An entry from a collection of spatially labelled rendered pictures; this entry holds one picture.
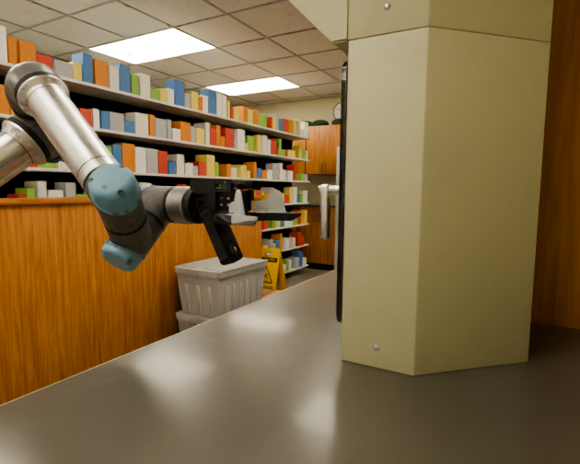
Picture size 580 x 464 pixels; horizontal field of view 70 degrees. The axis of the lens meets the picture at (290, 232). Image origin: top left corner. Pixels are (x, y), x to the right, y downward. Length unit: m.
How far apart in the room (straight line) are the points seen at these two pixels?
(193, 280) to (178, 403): 2.39
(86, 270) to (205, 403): 2.18
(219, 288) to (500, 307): 2.29
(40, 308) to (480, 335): 2.25
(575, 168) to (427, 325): 0.46
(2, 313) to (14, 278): 0.17
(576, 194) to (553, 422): 0.48
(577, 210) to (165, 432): 0.79
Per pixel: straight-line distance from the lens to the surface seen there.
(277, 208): 0.80
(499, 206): 0.67
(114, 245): 0.83
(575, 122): 0.96
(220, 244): 0.79
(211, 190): 0.78
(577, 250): 0.96
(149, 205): 0.87
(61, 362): 2.72
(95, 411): 0.57
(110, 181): 0.73
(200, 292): 2.92
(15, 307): 2.51
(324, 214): 0.68
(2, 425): 0.59
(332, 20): 0.67
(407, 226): 0.59
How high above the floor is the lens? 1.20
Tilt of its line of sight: 6 degrees down
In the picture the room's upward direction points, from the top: 1 degrees clockwise
